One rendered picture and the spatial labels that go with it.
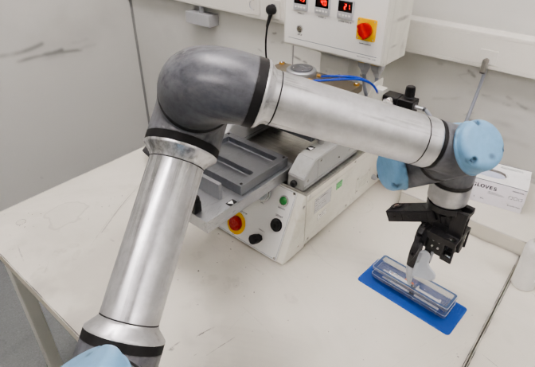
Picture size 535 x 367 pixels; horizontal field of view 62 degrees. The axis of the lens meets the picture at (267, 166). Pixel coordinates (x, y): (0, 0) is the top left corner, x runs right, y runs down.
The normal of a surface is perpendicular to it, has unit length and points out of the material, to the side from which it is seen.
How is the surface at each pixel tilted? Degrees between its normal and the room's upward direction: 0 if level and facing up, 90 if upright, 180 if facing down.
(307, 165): 41
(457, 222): 90
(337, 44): 90
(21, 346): 0
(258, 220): 65
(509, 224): 0
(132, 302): 49
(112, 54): 90
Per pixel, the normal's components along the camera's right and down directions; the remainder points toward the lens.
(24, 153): 0.76, 0.35
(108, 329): 0.04, -0.86
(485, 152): 0.26, -0.16
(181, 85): -0.50, 0.14
